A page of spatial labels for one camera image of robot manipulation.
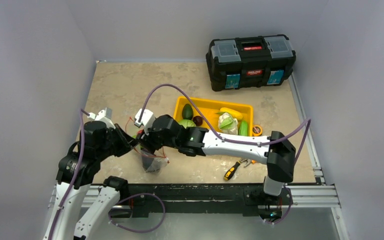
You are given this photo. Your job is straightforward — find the black metal base frame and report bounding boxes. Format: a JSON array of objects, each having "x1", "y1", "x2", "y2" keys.
[{"x1": 47, "y1": 180, "x2": 342, "y2": 220}]

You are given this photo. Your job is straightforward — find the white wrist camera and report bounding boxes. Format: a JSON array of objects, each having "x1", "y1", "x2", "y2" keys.
[
  {"x1": 134, "y1": 108, "x2": 156, "y2": 135},
  {"x1": 87, "y1": 107, "x2": 115, "y2": 129}
]

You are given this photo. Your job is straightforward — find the green cabbage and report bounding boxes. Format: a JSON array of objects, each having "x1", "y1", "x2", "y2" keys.
[{"x1": 178, "y1": 119, "x2": 197, "y2": 128}]

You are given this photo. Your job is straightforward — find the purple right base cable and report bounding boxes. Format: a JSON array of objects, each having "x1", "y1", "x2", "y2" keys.
[{"x1": 263, "y1": 187, "x2": 296, "y2": 225}]

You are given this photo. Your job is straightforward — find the clear orange zip bag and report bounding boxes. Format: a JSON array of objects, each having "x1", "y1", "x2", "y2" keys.
[{"x1": 133, "y1": 144, "x2": 170, "y2": 174}]

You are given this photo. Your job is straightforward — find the green pepper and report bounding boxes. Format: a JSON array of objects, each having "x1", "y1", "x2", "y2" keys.
[{"x1": 238, "y1": 120, "x2": 249, "y2": 137}]

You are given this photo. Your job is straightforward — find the yellow black screwdriver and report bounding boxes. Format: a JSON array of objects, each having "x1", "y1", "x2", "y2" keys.
[{"x1": 223, "y1": 161, "x2": 241, "y2": 181}]

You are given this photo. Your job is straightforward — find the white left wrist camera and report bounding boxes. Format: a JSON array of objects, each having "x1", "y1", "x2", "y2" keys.
[{"x1": 87, "y1": 107, "x2": 115, "y2": 129}]

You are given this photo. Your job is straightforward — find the purple eggplant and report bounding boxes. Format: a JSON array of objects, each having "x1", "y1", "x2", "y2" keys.
[{"x1": 141, "y1": 156, "x2": 162, "y2": 173}]

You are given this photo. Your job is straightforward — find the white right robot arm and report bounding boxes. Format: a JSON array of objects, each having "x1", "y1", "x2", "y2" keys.
[{"x1": 134, "y1": 114, "x2": 296, "y2": 204}]

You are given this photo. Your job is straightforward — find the dark green avocado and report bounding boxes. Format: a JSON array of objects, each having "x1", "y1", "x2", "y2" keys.
[{"x1": 181, "y1": 103, "x2": 194, "y2": 120}]

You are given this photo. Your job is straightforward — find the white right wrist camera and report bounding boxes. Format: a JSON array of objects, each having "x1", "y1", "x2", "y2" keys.
[{"x1": 134, "y1": 108, "x2": 156, "y2": 135}]

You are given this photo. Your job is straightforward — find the dark red plum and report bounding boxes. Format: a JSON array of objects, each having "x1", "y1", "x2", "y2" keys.
[{"x1": 192, "y1": 115, "x2": 203, "y2": 127}]

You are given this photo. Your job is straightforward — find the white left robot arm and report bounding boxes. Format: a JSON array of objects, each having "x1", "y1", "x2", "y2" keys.
[{"x1": 43, "y1": 120, "x2": 138, "y2": 240}]

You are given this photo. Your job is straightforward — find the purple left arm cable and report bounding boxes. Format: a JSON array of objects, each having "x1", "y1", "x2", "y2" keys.
[{"x1": 47, "y1": 108, "x2": 90, "y2": 240}]

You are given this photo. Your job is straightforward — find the orange handled pliers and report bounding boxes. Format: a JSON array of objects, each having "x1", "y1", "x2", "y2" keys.
[{"x1": 239, "y1": 158, "x2": 256, "y2": 168}]

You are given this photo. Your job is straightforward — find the yellow banana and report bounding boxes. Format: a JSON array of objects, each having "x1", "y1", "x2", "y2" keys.
[{"x1": 218, "y1": 107, "x2": 244, "y2": 121}]

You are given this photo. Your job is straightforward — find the white cauliflower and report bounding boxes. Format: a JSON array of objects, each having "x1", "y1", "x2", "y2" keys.
[{"x1": 217, "y1": 112, "x2": 239, "y2": 135}]

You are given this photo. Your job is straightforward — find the yellow plastic tray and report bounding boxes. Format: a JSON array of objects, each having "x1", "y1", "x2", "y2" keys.
[{"x1": 172, "y1": 96, "x2": 254, "y2": 136}]

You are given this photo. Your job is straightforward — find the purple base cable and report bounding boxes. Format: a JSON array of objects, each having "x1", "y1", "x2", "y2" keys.
[
  {"x1": 263, "y1": 187, "x2": 296, "y2": 225},
  {"x1": 108, "y1": 193, "x2": 166, "y2": 234}
]

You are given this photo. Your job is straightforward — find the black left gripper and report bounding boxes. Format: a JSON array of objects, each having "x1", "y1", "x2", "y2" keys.
[{"x1": 96, "y1": 122, "x2": 139, "y2": 160}]

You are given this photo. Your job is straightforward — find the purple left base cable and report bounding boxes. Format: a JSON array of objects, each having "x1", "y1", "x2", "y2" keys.
[{"x1": 108, "y1": 193, "x2": 166, "y2": 234}]

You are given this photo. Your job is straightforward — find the black plastic toolbox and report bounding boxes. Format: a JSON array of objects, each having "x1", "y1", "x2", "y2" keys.
[{"x1": 205, "y1": 34, "x2": 297, "y2": 92}]

